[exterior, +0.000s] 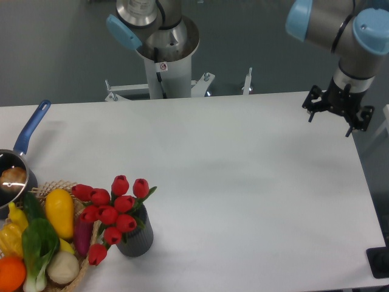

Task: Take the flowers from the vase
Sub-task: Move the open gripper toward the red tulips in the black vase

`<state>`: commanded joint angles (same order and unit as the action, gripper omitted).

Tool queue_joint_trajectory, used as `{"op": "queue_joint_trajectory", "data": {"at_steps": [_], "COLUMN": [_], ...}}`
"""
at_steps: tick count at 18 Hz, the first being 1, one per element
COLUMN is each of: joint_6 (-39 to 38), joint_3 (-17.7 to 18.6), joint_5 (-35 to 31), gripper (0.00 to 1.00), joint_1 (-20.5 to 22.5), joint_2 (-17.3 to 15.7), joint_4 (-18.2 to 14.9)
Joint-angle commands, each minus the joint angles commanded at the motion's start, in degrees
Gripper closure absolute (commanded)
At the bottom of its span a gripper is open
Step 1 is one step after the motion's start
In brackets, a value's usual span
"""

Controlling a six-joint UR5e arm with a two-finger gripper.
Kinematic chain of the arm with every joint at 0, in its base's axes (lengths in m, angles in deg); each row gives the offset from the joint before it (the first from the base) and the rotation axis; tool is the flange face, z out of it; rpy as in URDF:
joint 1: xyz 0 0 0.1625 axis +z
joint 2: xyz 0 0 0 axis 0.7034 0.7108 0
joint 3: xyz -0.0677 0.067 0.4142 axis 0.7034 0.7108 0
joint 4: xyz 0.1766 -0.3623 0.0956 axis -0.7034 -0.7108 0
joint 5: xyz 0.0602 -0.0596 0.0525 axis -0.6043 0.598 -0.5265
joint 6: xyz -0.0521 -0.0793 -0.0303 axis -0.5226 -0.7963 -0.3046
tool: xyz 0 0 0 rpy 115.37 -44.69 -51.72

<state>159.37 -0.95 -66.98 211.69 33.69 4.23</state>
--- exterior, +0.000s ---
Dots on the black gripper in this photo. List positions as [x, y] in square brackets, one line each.
[341, 101]

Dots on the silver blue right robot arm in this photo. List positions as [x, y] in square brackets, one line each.
[359, 36]

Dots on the dark grey ribbed vase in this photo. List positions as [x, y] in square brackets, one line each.
[139, 240]

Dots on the white object at right edge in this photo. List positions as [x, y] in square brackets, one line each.
[386, 114]

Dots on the black device at table edge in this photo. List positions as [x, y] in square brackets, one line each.
[378, 261]

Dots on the red tulip bouquet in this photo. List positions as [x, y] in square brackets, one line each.
[114, 210]

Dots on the purple eggplant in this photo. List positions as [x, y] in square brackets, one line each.
[82, 236]

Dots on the yellow squash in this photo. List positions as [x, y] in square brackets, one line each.
[59, 209]

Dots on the beige garlic bulb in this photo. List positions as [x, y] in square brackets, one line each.
[63, 268]

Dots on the green cucumber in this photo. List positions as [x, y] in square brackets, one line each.
[32, 207]

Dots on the woven wicker basket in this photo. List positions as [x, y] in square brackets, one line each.
[41, 192]

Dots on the green bok choy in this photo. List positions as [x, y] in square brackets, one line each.
[39, 242]

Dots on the brown bread in saucepan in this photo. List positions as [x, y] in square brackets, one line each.
[13, 179]

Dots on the yellow bell pepper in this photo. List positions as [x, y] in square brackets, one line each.
[11, 240]

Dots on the orange fruit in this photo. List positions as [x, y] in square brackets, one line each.
[13, 273]

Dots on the white metal base frame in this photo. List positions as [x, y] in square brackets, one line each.
[199, 88]

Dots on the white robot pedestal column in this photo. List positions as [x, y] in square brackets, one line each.
[168, 80]

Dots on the blue handled saucepan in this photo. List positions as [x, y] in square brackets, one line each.
[15, 158]

